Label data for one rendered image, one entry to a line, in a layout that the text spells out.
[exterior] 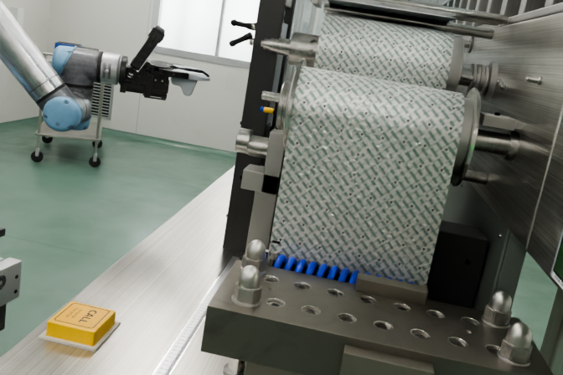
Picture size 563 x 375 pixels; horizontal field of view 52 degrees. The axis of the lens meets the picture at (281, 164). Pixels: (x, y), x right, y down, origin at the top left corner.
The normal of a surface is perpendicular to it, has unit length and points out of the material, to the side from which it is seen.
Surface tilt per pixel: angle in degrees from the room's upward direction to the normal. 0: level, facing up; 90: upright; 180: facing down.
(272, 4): 90
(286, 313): 0
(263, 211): 90
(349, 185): 90
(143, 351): 0
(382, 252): 90
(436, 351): 0
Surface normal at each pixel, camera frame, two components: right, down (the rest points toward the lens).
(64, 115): 0.17, 0.23
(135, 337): 0.16, -0.97
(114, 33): -0.14, 0.18
